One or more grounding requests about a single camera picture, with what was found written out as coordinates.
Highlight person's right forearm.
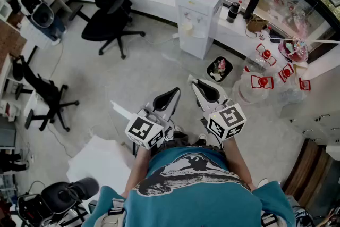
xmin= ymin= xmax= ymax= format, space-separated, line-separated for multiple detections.
xmin=222 ymin=137 xmax=257 ymax=192

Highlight black trash bin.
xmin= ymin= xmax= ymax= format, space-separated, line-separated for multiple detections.
xmin=206 ymin=56 xmax=234 ymax=83

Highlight black office chair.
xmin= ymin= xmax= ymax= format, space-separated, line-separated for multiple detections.
xmin=12 ymin=55 xmax=80 ymax=133
xmin=68 ymin=0 xmax=146 ymax=60

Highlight beige harness strap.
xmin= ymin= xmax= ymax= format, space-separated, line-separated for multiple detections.
xmin=102 ymin=198 xmax=127 ymax=227
xmin=261 ymin=210 xmax=279 ymax=227

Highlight black thermos cup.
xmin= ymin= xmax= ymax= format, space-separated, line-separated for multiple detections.
xmin=226 ymin=2 xmax=241 ymax=24

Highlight brown woven bag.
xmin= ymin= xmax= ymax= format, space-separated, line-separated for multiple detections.
xmin=246 ymin=14 xmax=269 ymax=33

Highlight white water dispenser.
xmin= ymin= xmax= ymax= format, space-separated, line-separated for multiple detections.
xmin=174 ymin=0 xmax=226 ymax=60

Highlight person's left forearm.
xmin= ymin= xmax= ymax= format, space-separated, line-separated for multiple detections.
xmin=121 ymin=145 xmax=152 ymax=199

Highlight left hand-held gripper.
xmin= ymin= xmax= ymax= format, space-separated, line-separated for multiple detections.
xmin=110 ymin=87 xmax=182 ymax=149

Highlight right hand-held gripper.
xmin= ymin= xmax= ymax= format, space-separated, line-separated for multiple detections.
xmin=187 ymin=74 xmax=248 ymax=141

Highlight pink gift basket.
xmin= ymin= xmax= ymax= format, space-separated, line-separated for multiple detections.
xmin=277 ymin=36 xmax=309 ymax=63

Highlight brown wooden slatted bench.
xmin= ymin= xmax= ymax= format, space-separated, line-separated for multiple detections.
xmin=281 ymin=138 xmax=340 ymax=211

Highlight grey round appliance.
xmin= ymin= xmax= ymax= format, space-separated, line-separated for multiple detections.
xmin=20 ymin=0 xmax=55 ymax=29

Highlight white drawer cabinet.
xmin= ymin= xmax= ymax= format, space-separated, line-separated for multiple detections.
xmin=278 ymin=79 xmax=340 ymax=146

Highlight white power cable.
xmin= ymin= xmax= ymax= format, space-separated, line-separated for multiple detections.
xmin=144 ymin=34 xmax=176 ymax=46

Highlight black video camera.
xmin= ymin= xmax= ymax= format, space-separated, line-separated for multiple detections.
xmin=17 ymin=177 xmax=100 ymax=227

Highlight black trousers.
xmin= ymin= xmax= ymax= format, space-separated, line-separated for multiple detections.
xmin=159 ymin=132 xmax=226 ymax=153

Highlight teal printed shirt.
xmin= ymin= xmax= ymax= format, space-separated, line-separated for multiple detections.
xmin=81 ymin=146 xmax=297 ymax=227

